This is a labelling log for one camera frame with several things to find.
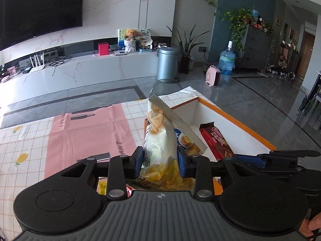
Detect red box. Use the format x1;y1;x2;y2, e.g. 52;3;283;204
98;43;110;56

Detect dark grey cabinet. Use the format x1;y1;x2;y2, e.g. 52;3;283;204
234;24;274;71

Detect row of small bottles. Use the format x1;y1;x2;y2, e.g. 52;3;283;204
251;9;268;31

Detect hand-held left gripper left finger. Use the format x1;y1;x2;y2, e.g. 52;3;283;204
61;146;144;201

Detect blue water jug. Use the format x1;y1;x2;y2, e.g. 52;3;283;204
218;41;236;75

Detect grey metal trash bin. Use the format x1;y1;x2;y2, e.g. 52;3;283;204
157;46;180;83

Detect dark shelf with ornaments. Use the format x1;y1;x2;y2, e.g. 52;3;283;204
277;39;301;75

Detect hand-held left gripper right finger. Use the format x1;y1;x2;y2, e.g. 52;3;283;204
177;146;249;199

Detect white marble television cabinet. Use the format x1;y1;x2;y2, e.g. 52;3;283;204
0;40;173;106

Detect person's right hand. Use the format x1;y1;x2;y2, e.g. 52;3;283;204
299;212;321;241

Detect checked lemon print tablecloth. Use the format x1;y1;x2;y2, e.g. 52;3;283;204
0;86;218;239

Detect gold yellow snack packet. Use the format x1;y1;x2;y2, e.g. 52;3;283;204
97;178;109;195

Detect white router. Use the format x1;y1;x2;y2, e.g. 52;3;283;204
29;53;46;72

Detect round painted hand fan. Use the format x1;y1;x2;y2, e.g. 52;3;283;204
137;28;152;49

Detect dark dining chair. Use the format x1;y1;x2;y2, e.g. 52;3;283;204
298;71;321;131

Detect pink fan heater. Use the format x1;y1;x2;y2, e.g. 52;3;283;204
204;65;222;87

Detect white yellow chip bag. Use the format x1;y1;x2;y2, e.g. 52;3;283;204
130;94;207;192

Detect brown wooden door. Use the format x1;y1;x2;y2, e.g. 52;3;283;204
297;33;315;77

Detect snake plant in black pot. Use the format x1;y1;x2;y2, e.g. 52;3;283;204
167;24;211;75

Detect green pothos plant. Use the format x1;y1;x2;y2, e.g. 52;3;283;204
221;8;254;52

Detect orange cardboard box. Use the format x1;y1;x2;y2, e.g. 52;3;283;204
143;96;277;197

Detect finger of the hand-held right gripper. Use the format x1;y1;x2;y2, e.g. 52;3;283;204
235;155;300;172
257;150;321;160

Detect black cables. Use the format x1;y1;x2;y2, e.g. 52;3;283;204
49;55;72;77

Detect black television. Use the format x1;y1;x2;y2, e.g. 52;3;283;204
0;0;84;52

